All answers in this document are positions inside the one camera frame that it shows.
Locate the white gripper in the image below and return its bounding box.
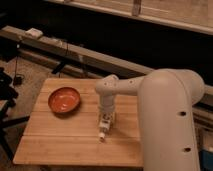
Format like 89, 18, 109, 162
98, 96, 116, 125

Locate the white box on beam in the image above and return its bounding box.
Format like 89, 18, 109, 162
26, 28, 43, 38

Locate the black cable with plug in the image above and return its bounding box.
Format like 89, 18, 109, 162
12, 36, 25, 86

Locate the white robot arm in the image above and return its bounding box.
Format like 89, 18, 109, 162
95, 69, 205, 171

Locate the orange ceramic bowl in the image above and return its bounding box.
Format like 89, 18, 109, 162
48, 87, 81, 114

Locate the long wooden beam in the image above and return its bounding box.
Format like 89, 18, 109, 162
0, 25, 213, 108

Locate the white plastic bottle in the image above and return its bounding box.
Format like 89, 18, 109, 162
99, 114, 111, 141

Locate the black tripod stand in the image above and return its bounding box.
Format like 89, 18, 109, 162
0, 67, 29, 160

